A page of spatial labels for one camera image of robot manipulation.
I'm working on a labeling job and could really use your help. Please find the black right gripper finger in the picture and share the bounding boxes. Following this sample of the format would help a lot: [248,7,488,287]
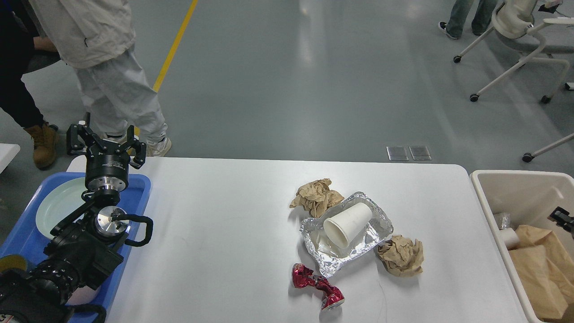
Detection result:
[547,207,574,234]

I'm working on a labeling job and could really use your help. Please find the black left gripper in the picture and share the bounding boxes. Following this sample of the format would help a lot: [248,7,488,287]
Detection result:
[66,112,146,192]

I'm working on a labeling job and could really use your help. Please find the large brown paper sheet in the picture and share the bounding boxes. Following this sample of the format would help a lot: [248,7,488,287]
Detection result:
[509,225,574,320]

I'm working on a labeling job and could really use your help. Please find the white paper cup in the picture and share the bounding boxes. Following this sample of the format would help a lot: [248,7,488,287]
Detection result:
[498,227,521,251]
[323,202,372,248]

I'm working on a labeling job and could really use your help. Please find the aluminium foil sheet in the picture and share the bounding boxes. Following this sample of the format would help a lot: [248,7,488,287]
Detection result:
[493,212,511,230]

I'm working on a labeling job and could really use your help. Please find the green plate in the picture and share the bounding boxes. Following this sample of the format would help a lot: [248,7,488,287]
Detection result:
[35,178,86,240]

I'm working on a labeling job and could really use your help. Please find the pink mug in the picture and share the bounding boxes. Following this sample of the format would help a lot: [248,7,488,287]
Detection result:
[66,286,101,306]

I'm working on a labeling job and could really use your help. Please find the grey mug yellow inside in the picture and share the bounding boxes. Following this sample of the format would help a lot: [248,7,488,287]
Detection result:
[0,255,29,273]

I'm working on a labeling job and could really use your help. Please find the small brown paper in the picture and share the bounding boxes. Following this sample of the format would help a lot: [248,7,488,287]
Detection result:
[376,235,424,277]

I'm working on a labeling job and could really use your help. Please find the crushed red can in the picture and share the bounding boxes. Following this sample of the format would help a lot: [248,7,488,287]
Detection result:
[291,262,346,311]

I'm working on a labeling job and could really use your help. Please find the aluminium foil tray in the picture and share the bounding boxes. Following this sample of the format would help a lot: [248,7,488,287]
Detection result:
[300,192,394,278]

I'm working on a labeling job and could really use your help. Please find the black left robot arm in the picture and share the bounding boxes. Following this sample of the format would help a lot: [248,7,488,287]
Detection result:
[0,113,153,323]

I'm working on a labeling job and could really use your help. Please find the beige waste bin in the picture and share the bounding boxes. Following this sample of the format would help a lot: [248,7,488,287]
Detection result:
[470,170,574,323]

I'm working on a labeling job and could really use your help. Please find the person in grey trousers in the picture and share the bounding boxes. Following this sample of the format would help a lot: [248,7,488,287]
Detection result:
[30,0,172,156]

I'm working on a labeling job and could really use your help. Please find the blue plastic tray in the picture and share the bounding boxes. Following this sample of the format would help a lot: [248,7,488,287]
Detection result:
[0,172,152,310]

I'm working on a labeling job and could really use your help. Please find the person in black clothes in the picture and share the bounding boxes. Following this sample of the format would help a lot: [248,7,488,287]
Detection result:
[0,0,59,170]

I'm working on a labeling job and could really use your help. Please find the floor socket plates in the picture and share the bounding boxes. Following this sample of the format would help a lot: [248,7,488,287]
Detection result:
[386,145,433,162]

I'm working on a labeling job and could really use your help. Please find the white office chair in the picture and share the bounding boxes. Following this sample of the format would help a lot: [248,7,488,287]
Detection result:
[453,0,574,104]

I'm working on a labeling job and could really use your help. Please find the crumpled brown paper ball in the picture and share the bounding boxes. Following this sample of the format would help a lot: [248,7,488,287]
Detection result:
[289,178,344,218]

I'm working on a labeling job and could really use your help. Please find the person in jeans background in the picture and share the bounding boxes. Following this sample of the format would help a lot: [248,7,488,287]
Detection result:
[438,0,498,39]

